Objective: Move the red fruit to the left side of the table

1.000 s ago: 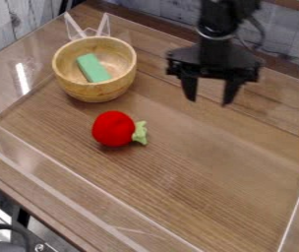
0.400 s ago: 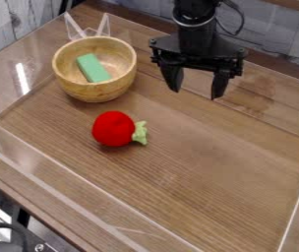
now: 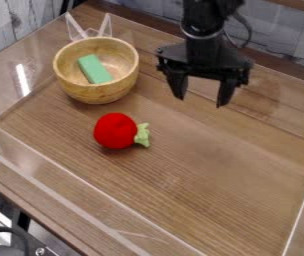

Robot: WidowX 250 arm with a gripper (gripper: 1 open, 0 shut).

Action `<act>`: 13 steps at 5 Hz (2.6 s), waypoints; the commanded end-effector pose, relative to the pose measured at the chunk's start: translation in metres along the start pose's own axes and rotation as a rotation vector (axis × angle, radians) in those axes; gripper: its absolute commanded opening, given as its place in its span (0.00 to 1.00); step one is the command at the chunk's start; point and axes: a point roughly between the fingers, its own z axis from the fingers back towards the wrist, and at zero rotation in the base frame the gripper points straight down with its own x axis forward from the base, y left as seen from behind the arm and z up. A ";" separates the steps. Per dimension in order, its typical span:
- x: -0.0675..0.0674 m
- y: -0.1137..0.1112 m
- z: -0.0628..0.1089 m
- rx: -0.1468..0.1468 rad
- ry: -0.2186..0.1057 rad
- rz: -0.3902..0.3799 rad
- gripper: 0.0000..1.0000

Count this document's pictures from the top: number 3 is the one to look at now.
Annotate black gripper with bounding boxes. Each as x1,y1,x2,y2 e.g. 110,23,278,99
157,43,254,108

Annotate red plush fruit green leaves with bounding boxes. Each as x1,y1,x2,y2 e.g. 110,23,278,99
94,113,151,149

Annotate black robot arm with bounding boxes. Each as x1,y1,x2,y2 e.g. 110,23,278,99
157,0,254,107

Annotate black curved chair part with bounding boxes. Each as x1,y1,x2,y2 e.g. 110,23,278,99
0,226,30,256

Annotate clear acrylic tray wall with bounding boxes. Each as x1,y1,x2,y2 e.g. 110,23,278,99
0,18,304,256

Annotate black table leg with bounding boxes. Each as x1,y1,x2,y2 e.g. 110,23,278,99
14,210,31,231

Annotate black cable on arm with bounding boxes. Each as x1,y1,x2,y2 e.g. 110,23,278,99
230,11,255,50

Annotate wooden bowl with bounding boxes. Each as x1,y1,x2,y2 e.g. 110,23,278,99
54,37,139,104

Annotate green rectangular block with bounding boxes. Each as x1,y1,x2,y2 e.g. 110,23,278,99
78,54,114,84

